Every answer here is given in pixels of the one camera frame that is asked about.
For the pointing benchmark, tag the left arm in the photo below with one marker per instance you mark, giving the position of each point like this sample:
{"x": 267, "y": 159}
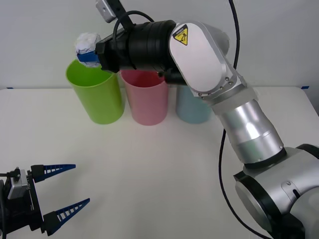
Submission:
{"x": 17, "y": 185}

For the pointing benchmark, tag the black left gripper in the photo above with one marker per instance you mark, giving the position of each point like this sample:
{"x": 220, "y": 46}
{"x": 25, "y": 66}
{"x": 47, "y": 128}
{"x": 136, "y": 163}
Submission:
{"x": 30, "y": 211}

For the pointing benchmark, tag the silver and black right arm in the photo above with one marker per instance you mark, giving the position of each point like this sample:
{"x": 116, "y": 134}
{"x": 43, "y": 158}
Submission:
{"x": 199, "y": 57}

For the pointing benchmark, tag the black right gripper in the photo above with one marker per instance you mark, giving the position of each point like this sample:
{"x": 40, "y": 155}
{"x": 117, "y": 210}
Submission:
{"x": 115, "y": 54}

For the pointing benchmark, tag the green plastic waste bin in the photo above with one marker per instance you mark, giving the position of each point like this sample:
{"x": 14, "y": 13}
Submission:
{"x": 104, "y": 99}

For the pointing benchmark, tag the white paper ball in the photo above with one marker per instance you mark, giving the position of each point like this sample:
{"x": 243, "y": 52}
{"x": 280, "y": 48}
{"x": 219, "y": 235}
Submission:
{"x": 86, "y": 41}

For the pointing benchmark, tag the pale blue plastic waste bin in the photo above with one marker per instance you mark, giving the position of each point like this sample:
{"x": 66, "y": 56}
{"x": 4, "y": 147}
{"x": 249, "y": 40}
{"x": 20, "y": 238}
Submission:
{"x": 189, "y": 109}

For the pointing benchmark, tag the pink plastic waste bin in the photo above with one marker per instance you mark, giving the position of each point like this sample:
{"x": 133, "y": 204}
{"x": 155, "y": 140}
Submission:
{"x": 147, "y": 104}

